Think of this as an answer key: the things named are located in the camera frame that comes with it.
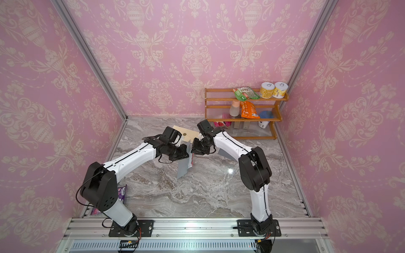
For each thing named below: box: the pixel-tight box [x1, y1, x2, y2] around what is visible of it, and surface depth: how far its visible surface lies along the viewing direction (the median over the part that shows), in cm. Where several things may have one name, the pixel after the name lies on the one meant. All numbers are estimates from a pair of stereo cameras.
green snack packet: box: [232, 86, 261, 102], surface depth 91 cm
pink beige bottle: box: [228, 100, 241, 118], surface depth 101 cm
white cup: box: [257, 121, 270, 129], surface depth 112 cm
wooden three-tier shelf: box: [204, 88, 289, 140], surface depth 107 cm
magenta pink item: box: [213, 112, 233, 128], surface depth 108 cm
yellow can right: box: [272, 81, 289, 100], surface depth 91 cm
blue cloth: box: [259, 110, 274, 119], surface depth 111 cm
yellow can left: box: [259, 81, 275, 100], surface depth 91 cm
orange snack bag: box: [239, 100, 260, 119], surface depth 102 cm
